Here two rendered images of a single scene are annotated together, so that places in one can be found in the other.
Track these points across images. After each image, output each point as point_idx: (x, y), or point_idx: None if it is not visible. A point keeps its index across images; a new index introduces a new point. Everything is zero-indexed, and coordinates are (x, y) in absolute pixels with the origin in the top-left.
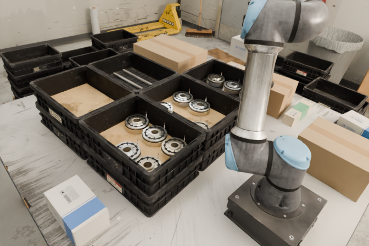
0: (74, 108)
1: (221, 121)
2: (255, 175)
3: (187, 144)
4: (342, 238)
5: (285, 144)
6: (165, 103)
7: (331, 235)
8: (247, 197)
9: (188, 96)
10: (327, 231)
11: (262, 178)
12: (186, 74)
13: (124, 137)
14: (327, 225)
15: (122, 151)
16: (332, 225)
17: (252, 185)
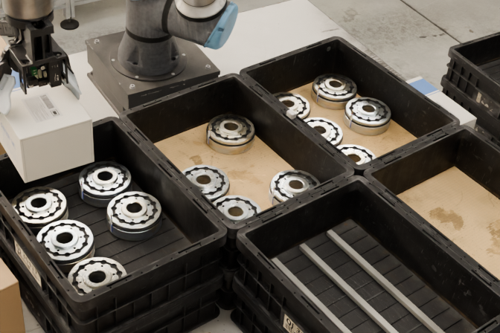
0: (499, 237)
1: (198, 87)
2: (161, 83)
3: (276, 60)
4: (74, 57)
5: None
6: (285, 198)
7: (85, 62)
8: (192, 65)
9: (220, 210)
10: (86, 65)
11: (170, 47)
12: (216, 224)
13: (373, 152)
14: (79, 69)
15: (376, 65)
16: (71, 68)
17: (176, 72)
